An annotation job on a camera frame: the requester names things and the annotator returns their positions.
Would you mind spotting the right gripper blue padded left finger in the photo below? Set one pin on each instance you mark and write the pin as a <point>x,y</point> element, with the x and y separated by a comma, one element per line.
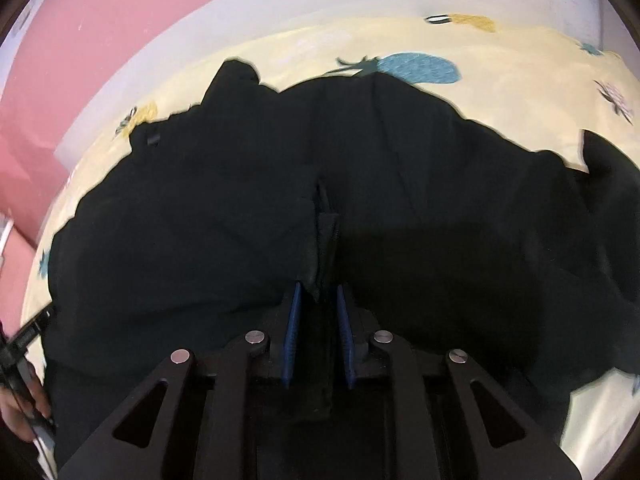
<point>290,316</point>

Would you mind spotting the large black coat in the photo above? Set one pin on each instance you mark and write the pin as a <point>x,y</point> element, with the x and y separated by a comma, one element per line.
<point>450,234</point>

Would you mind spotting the person's left hand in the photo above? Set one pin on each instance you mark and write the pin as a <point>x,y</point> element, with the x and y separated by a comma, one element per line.
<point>16,410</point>

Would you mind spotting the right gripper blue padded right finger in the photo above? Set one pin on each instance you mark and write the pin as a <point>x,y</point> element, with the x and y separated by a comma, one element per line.
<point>347,338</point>

